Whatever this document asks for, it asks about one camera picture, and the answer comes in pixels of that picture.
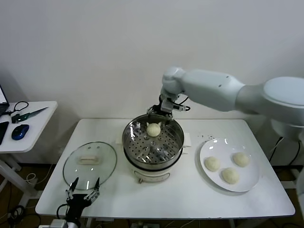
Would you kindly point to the blue computer mouse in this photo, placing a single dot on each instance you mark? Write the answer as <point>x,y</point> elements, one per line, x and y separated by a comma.
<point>20,132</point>

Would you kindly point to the white side table with legs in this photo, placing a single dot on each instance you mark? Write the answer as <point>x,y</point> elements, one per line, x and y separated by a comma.
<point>40,128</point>

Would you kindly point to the white steamed baozi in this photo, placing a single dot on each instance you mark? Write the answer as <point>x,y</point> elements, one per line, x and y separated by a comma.
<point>212,164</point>
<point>230,175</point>
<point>241,159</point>
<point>153,130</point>

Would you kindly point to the perforated steel steamer basket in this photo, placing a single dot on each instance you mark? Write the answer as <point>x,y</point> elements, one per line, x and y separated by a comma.
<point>171,145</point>

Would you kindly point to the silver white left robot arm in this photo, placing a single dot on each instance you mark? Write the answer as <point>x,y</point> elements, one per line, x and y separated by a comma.
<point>73,224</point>

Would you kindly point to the black laptop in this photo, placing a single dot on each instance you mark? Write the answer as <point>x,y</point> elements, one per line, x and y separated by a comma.
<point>2,97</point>

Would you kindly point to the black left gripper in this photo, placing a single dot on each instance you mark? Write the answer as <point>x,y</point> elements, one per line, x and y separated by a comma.
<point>77,204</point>

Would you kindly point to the round glass pot lid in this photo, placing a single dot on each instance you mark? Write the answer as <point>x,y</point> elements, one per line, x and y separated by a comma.
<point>89,159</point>

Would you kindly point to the green pointed blade tool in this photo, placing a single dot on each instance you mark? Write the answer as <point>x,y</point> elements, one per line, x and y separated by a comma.
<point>28,115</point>

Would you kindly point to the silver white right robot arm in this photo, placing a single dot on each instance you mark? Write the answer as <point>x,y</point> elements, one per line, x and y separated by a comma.
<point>209,90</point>

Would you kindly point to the steel steamer pot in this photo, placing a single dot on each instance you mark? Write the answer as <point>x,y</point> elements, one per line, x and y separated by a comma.
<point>152,175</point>

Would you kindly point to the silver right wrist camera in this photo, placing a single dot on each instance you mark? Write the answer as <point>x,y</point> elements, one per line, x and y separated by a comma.
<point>167,105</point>

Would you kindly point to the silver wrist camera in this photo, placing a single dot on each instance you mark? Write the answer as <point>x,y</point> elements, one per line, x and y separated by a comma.
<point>167,105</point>
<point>59,223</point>

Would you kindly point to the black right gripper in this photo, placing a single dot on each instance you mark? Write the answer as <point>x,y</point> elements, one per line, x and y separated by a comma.
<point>159,111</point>

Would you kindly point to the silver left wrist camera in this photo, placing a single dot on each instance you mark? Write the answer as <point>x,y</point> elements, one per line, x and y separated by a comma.
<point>59,223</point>

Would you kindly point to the large white plate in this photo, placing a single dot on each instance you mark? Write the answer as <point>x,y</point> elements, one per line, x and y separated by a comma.
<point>247,178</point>

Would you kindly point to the black phone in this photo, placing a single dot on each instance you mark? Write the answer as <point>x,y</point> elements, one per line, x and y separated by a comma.
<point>2,133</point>

